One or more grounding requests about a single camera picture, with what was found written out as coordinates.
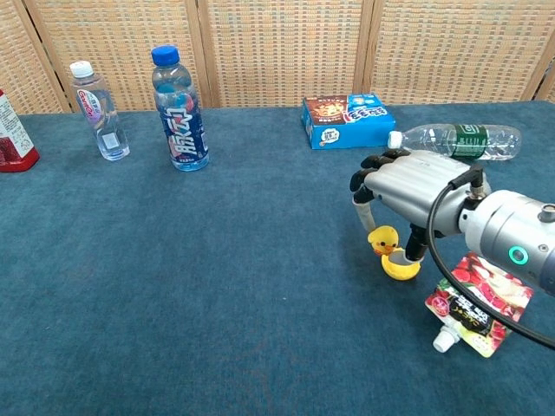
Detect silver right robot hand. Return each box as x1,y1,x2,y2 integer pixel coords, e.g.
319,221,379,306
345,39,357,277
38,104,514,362
349,148,493,264

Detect small yellow rubber duck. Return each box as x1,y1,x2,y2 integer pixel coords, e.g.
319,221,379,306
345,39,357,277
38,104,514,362
367,225,401,260

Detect red fruit drink pouch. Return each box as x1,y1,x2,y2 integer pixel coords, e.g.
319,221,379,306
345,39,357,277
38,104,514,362
424,251,535,359

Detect blue sports drink bottle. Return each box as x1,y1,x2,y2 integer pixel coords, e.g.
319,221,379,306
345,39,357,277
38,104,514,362
150,44,211,172

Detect clear bottle with green label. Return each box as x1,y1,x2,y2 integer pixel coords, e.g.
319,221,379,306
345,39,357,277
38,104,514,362
387,122,523,162

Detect yellow scalloped plastic dish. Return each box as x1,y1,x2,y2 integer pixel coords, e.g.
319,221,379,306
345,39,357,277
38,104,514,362
381,248,422,283

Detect blue snack box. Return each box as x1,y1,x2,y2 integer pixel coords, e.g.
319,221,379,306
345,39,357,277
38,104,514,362
302,91,397,151

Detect woven rattan folding screen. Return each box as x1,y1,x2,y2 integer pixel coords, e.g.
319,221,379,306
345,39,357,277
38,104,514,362
0,0,555,115

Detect small clear bottle white cap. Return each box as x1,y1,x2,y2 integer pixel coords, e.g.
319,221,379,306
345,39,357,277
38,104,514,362
69,61,131,162

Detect red and white carton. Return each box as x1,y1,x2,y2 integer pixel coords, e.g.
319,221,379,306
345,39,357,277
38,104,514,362
0,88,41,174

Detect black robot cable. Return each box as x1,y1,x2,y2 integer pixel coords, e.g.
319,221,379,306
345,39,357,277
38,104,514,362
426,164,555,351

